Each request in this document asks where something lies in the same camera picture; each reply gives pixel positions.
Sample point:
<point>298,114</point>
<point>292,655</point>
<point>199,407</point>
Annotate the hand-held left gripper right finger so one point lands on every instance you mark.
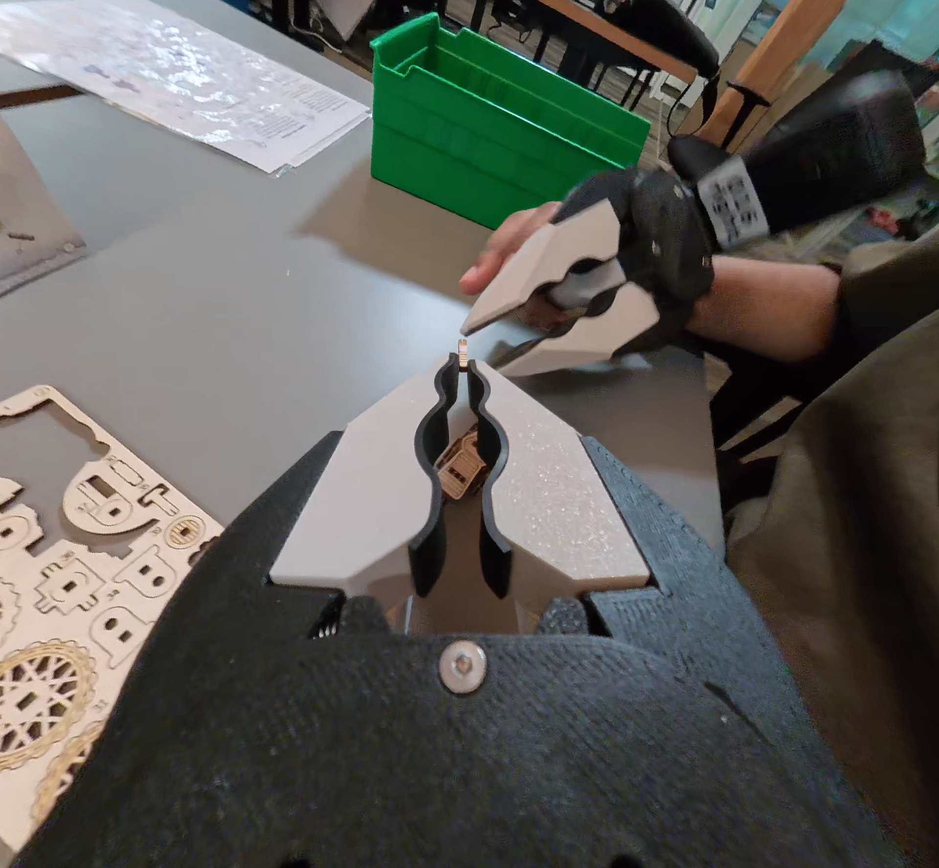
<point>565,508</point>

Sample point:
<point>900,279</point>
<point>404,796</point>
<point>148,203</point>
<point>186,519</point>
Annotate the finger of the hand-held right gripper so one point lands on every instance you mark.
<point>594,336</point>
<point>557,251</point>

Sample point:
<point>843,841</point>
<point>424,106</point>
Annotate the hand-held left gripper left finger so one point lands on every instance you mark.
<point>359,501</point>

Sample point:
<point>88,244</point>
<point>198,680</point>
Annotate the wooden model assembly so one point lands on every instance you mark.
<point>458,472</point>

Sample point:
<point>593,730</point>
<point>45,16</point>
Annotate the small wooden peg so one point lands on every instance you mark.
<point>463,354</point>

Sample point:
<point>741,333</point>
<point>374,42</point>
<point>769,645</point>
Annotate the person's right forearm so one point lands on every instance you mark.
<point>770,303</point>

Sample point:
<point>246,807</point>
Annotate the person's right hand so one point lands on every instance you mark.
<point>506,244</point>

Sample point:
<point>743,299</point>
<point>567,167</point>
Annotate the green plastic bin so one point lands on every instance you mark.
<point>477,149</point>

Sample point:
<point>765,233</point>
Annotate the black office chair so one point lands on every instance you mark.
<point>660,24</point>

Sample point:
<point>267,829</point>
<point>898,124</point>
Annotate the wooden beam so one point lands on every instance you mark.
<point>799,24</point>

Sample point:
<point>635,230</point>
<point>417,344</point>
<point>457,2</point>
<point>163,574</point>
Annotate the person's olive clothing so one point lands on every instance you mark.
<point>843,589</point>

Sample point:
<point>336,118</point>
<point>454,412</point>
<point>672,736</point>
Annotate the wooden parts sheet with gears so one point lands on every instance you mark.
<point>81,593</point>

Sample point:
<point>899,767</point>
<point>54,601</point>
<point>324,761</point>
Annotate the laminated printed paper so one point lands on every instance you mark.
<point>183,75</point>

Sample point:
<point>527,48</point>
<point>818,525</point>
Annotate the assembly instruction panel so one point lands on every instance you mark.
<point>29,222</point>

